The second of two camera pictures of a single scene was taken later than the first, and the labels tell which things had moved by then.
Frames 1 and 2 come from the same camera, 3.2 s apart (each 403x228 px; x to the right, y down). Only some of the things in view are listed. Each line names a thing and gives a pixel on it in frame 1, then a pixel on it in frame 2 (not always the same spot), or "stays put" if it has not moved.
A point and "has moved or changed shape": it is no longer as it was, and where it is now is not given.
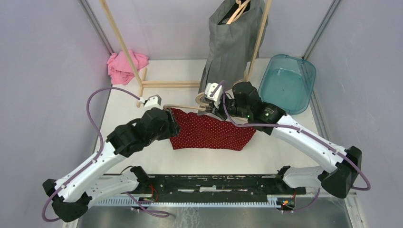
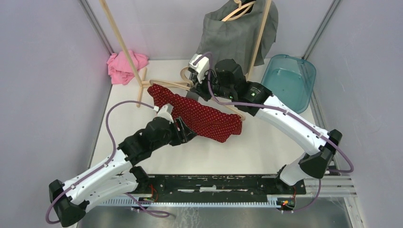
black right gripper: [212, 108] to [200, 88]
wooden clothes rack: [141, 77] stays put
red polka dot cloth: [199, 131] has moved or changed shape
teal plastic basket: [287, 82] stays put
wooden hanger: [200, 107] to [187, 85]
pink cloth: [119, 69] stays put
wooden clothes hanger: [243, 4] has moved or changed shape
